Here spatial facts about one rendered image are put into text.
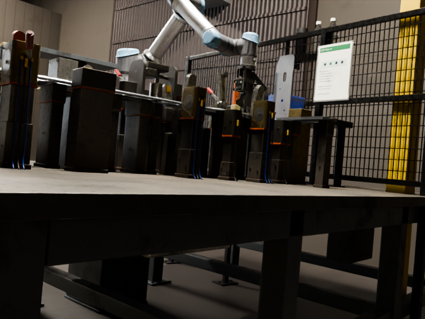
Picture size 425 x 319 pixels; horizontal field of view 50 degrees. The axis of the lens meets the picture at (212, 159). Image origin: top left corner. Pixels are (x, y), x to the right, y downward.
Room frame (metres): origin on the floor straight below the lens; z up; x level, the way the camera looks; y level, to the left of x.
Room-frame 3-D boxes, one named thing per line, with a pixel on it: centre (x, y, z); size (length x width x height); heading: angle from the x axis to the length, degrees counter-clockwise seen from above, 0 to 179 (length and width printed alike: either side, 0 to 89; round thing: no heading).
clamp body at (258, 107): (1.96, -0.21, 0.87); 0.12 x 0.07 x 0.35; 40
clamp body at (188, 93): (1.76, 0.08, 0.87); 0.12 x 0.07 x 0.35; 40
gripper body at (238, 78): (2.11, -0.12, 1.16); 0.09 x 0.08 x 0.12; 130
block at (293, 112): (2.24, -0.41, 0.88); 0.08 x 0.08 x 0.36; 40
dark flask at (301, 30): (2.74, -0.47, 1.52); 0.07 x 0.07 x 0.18
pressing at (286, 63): (2.32, -0.32, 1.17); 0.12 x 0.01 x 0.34; 40
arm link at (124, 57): (2.44, 0.49, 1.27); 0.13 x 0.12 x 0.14; 142
